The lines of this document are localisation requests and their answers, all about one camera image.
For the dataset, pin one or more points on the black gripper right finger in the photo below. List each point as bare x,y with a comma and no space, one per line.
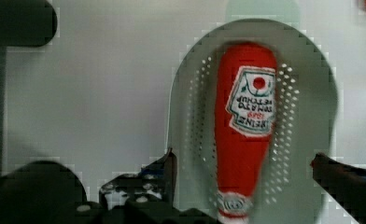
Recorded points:
346,184

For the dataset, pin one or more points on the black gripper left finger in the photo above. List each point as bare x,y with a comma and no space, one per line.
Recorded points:
143,198

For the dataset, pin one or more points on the red ketchup bottle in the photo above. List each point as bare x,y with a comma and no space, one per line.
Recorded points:
245,114

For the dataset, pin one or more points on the green strainer bowl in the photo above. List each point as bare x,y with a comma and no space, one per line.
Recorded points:
306,107

